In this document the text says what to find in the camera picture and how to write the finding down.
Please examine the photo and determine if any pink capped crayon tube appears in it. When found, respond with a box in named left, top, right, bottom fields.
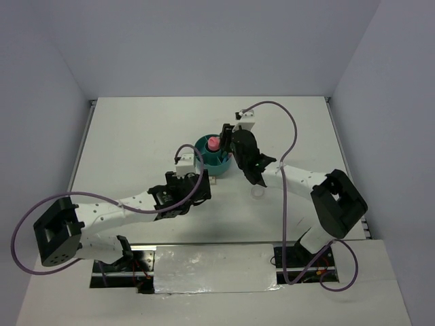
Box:
left=207, top=137, right=220, bottom=152

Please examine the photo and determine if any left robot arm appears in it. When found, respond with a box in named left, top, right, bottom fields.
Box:
left=33, top=171, right=211, bottom=271

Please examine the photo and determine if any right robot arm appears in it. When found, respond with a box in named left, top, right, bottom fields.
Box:
left=220, top=124, right=368, bottom=266

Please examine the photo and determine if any clear tape roll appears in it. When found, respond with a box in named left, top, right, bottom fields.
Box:
left=250, top=185, right=265, bottom=200

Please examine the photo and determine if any teal round desk organizer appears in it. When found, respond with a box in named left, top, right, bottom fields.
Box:
left=194, top=134, right=232, bottom=177

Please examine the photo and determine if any silver foil tape sheet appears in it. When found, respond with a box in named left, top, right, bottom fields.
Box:
left=154, top=259, right=279, bottom=294

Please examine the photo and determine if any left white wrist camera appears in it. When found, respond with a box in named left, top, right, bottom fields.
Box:
left=175, top=153, right=196, bottom=177

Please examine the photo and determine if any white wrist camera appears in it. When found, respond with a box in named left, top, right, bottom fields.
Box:
left=175, top=153, right=196, bottom=177
left=232, top=110, right=256, bottom=132

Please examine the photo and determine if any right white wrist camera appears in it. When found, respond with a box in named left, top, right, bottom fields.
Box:
left=232, top=110, right=256, bottom=132

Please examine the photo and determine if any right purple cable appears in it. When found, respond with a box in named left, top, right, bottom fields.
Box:
left=243, top=101, right=360, bottom=293

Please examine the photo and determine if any purple cable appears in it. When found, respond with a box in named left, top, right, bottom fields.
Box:
left=243, top=101, right=360, bottom=293
left=10, top=144, right=205, bottom=276

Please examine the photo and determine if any metal front rail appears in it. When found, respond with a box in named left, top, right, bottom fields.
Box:
left=84, top=242, right=335, bottom=278

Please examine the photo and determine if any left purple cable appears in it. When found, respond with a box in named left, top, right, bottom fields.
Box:
left=10, top=144, right=205, bottom=276

